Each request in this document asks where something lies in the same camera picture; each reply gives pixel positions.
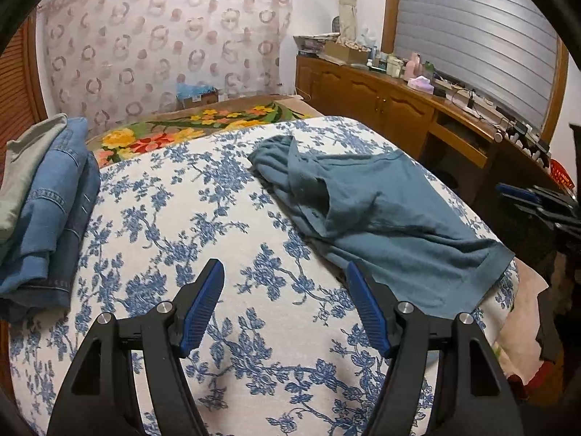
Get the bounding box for teal pants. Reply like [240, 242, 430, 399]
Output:
[249, 135, 516, 323]

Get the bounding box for beige tied curtain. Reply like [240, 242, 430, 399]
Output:
[333, 0, 365, 52]

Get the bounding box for white power strip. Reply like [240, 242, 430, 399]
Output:
[465, 95, 502, 121]

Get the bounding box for open cardboard box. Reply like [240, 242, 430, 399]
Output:
[321, 40, 371, 66]

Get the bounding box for grey window blind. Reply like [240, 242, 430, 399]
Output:
[393, 0, 559, 133]

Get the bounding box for colourful flower blanket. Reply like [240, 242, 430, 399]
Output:
[86, 100, 319, 167]

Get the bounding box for wooden window frame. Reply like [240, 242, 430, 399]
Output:
[380, 0, 570, 146]

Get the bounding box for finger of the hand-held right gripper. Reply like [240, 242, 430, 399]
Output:
[496, 182, 552, 212]
[532, 185, 581, 237]

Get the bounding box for blue floral white bed sheet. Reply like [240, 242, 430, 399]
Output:
[9, 116, 520, 436]

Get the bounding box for red basket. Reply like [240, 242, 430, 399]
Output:
[548, 158, 573, 188]

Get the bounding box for circle-patterned sheer curtain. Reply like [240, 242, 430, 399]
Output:
[38, 0, 294, 140]

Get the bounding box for blue plastic bag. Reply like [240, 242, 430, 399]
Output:
[175, 80, 215, 99]

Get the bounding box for light blue denim jeans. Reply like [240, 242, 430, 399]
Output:
[0, 117, 90, 296]

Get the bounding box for pink tissue pack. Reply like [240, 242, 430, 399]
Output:
[407, 76, 436, 94]

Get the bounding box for wooden slatted wardrobe door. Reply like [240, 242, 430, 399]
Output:
[0, 11, 49, 171]

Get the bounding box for grey-green folded garment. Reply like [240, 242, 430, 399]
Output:
[0, 113, 69, 245]

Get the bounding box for small cardboard box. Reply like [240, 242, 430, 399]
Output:
[178, 88, 220, 110]

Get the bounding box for stack of papers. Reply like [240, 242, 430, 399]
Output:
[293, 32, 342, 56]

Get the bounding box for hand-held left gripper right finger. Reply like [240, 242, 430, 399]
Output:
[346, 260, 518, 436]

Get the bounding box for pink cloth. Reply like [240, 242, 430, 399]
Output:
[494, 258, 551, 384]

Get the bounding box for long wooden cabinet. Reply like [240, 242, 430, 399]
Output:
[295, 52, 573, 221]

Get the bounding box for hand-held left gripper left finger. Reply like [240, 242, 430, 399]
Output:
[48, 258, 226, 436]

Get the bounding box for dark blue denim jeans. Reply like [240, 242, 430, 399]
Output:
[0, 151, 102, 324]

